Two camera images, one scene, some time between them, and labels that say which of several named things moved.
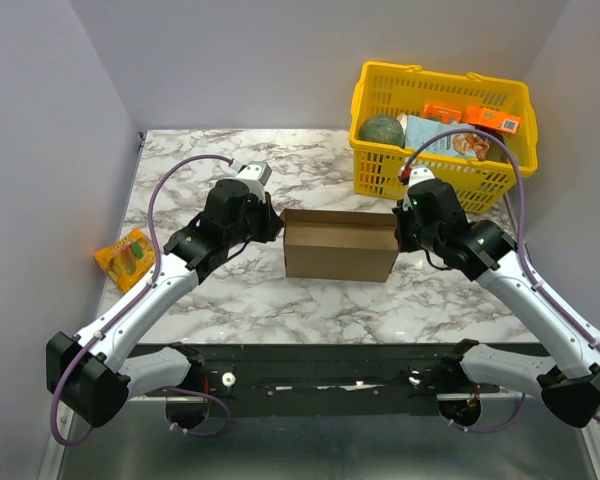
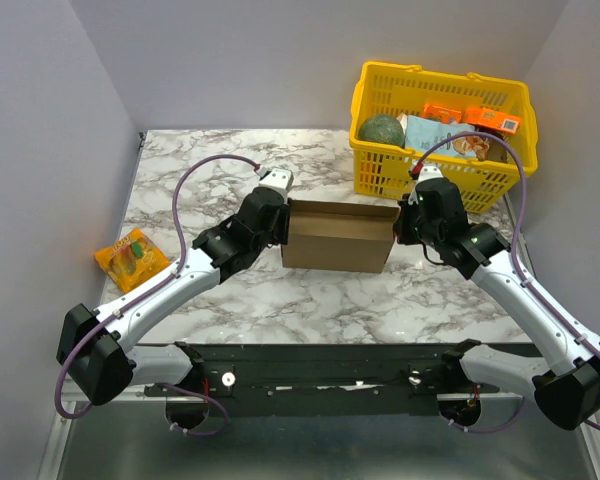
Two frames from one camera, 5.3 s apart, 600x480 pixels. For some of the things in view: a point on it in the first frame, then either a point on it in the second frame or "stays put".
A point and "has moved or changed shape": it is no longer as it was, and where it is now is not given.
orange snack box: x=444 y=115 stays put
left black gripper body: x=257 y=225 -> x=281 y=231
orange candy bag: x=128 y=259 stays put
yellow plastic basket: x=403 y=90 stays put
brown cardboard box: x=339 y=245 has moved or changed shape
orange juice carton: x=491 y=118 stays put
